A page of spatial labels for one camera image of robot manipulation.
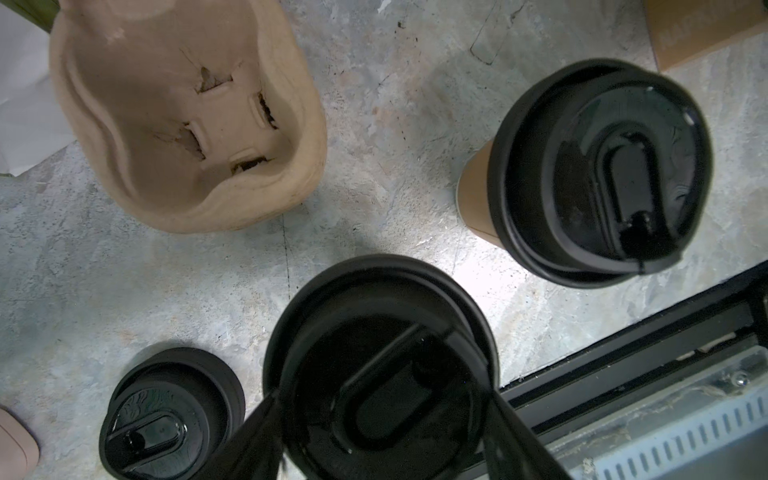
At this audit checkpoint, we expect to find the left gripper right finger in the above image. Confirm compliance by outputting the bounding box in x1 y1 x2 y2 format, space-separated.
483 391 570 480

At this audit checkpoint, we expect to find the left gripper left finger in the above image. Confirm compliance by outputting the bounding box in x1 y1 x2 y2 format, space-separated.
193 390 283 480

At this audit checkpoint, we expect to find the black cup lid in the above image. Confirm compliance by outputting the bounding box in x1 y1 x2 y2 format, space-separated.
262 254 498 479
487 58 714 289

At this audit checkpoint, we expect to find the brown paper coffee cup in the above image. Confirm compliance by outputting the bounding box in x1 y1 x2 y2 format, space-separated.
456 140 503 248

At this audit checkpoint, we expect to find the white paper bag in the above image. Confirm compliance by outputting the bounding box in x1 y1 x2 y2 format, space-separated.
1 1 75 177

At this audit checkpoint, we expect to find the stack of black lids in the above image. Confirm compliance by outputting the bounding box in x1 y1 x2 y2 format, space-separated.
98 347 246 480

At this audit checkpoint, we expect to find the pink small object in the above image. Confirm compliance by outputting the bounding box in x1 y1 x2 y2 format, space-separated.
1 409 40 480

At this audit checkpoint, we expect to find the brown cardboard cup carrier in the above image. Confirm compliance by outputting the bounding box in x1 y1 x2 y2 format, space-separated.
50 1 327 234

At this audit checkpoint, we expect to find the brown napkin box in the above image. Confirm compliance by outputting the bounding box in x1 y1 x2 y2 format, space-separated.
643 0 767 72

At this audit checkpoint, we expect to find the white cable duct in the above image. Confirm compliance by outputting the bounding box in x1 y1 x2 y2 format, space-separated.
569 388 767 479

